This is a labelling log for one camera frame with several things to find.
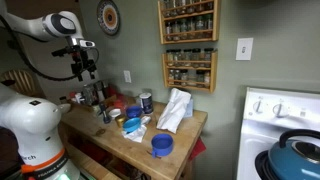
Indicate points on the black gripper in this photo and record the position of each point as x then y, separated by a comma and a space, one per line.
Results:
82, 58

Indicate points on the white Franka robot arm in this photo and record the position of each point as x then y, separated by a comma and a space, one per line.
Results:
31, 120

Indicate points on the blue and white can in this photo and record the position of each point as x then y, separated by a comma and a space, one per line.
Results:
146, 102

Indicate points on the white cap spice bottle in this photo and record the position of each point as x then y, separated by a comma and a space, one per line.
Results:
78, 98

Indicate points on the wooden spice tray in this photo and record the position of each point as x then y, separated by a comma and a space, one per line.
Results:
108, 100

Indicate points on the white plastic container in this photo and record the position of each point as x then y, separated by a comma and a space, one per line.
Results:
114, 113

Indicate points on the gold lid jar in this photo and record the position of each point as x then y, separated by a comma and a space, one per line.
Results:
120, 120

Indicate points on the blue shallow bowl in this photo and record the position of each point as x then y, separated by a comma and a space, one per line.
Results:
131, 125

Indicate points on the wooden chair back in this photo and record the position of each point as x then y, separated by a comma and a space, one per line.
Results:
18, 81

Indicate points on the white crumpled napkin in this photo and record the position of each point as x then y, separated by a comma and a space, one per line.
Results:
136, 135

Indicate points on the wooden butcher block table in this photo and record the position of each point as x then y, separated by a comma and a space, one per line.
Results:
133, 151

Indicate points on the white plastic bag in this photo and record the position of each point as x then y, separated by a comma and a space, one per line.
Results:
175, 111

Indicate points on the wooden spice rack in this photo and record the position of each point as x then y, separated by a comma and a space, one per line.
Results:
190, 87
188, 40

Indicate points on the red cloth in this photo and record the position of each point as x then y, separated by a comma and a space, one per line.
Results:
198, 149

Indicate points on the white stove knob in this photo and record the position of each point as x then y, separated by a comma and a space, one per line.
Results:
280, 109
258, 106

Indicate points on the white stove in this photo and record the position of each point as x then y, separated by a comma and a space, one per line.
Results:
263, 133

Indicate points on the black stove burner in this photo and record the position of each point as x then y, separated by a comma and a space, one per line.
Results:
261, 163

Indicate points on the blue kettle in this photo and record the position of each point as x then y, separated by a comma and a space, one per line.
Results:
290, 163

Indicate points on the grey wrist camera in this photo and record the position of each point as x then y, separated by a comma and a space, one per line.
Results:
86, 43

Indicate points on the white wall outlet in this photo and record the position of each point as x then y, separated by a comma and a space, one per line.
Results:
127, 76

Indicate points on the white light switch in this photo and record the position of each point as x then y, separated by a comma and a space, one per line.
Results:
244, 49

